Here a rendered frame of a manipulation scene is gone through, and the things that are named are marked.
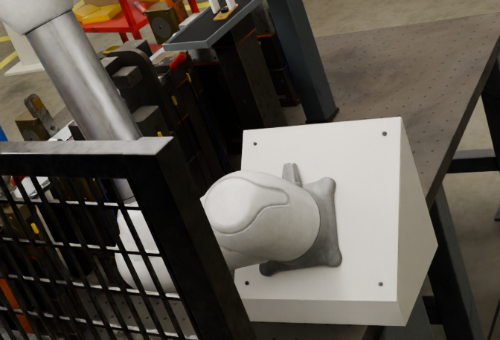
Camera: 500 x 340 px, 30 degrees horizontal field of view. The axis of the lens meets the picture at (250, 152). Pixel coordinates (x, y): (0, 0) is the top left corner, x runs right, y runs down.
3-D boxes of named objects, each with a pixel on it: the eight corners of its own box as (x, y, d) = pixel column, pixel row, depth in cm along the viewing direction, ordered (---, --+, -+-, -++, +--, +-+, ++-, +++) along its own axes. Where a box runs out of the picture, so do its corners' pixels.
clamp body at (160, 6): (190, 100, 317) (151, 1, 301) (222, 98, 308) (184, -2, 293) (175, 112, 311) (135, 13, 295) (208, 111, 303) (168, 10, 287)
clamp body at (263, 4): (283, 97, 293) (247, -10, 277) (315, 95, 286) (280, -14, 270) (272, 108, 288) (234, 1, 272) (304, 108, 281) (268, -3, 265)
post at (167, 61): (216, 187, 254) (164, 56, 237) (231, 187, 251) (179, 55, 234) (207, 197, 251) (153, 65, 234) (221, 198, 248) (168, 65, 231)
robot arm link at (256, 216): (330, 248, 179) (276, 231, 161) (251, 277, 187) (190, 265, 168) (310, 171, 185) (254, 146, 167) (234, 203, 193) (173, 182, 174)
